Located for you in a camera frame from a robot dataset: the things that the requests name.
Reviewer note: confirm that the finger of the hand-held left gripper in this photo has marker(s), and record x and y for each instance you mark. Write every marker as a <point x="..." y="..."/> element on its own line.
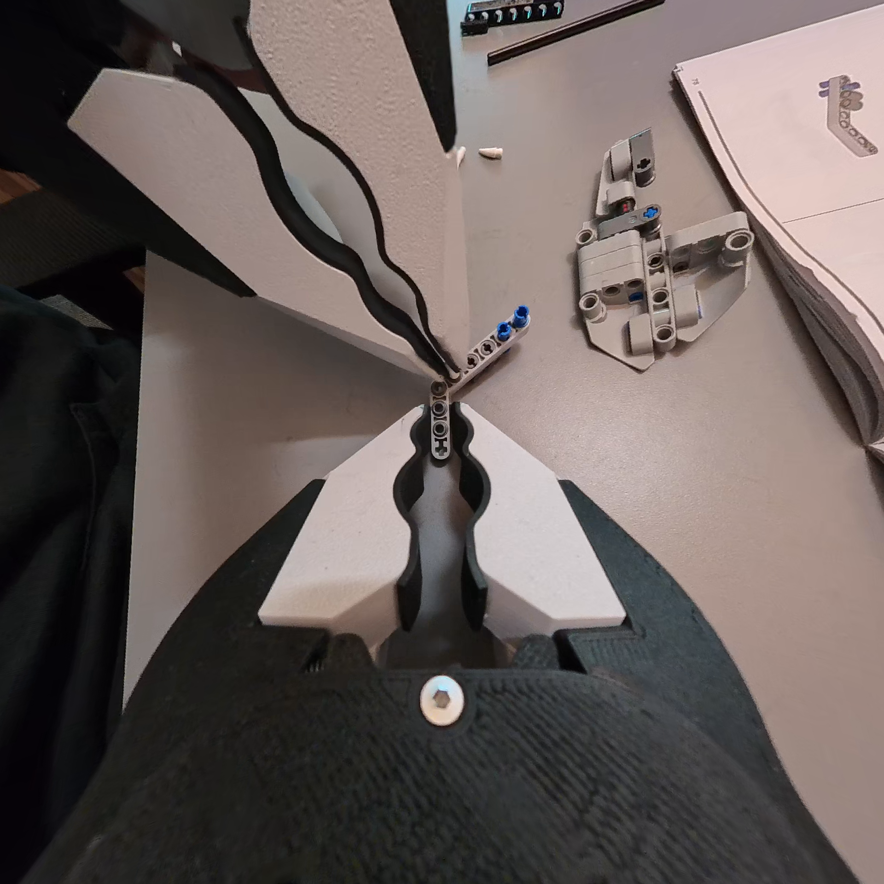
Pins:
<point x="400" y="207"/>
<point x="228" y="221"/>

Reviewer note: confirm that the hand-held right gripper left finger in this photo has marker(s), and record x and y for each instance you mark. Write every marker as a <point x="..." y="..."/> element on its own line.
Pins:
<point x="345" y="545"/>

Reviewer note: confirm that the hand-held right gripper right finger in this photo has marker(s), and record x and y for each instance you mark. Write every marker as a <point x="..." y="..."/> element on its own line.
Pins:
<point x="539" y="545"/>

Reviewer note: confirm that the small white pin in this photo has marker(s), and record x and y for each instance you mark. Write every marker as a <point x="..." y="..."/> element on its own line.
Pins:
<point x="492" y="152"/>

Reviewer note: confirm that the blue pin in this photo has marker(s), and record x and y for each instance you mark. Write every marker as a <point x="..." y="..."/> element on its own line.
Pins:
<point x="506" y="331"/>
<point x="523" y="314"/>

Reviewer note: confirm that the grey angled beam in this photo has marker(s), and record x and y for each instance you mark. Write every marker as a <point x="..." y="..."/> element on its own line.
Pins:
<point x="483" y="347"/>

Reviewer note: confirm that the grey desk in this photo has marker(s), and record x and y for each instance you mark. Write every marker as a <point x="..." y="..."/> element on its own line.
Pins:
<point x="690" y="518"/>

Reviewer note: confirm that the black beam with pale pins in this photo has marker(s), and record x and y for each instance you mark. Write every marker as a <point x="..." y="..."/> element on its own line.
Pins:
<point x="476" y="26"/>

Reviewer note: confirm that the grey brick assembly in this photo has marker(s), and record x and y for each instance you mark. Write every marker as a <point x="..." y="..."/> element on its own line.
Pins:
<point x="621" y="266"/>

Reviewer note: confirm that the long black axle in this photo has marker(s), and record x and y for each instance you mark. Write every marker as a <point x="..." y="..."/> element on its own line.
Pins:
<point x="573" y="32"/>

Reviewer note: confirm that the person's dark clothing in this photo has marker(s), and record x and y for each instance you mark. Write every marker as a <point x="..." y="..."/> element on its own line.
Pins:
<point x="55" y="518"/>

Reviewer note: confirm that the white instruction manual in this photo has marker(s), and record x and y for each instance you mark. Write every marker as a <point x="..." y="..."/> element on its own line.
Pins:
<point x="794" y="172"/>

